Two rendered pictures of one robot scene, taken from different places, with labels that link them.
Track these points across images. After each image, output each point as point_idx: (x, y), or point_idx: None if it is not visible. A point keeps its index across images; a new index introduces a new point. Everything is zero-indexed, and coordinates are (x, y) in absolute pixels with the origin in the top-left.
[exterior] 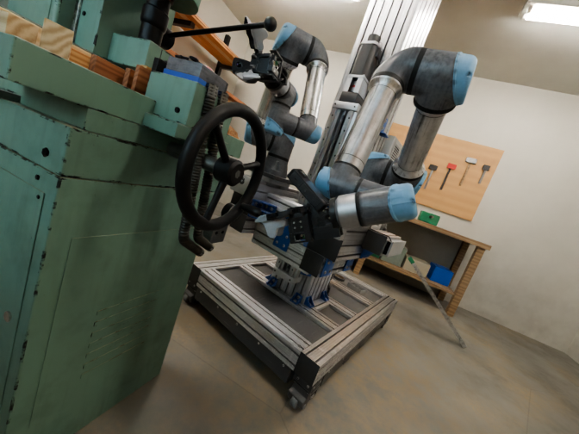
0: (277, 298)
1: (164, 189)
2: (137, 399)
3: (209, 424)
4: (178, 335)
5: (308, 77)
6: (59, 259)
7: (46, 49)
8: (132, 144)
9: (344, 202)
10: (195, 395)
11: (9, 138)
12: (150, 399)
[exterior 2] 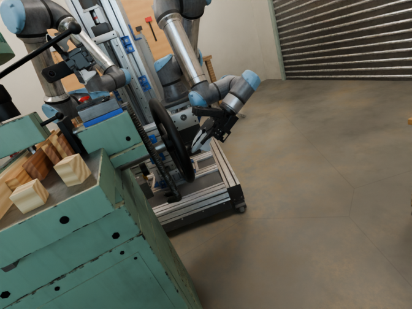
0: (177, 187)
1: (134, 191)
2: (202, 291)
3: (235, 254)
4: None
5: (73, 37)
6: (167, 268)
7: (83, 179)
8: (122, 183)
9: (232, 102)
10: (214, 259)
11: (62, 267)
12: (205, 284)
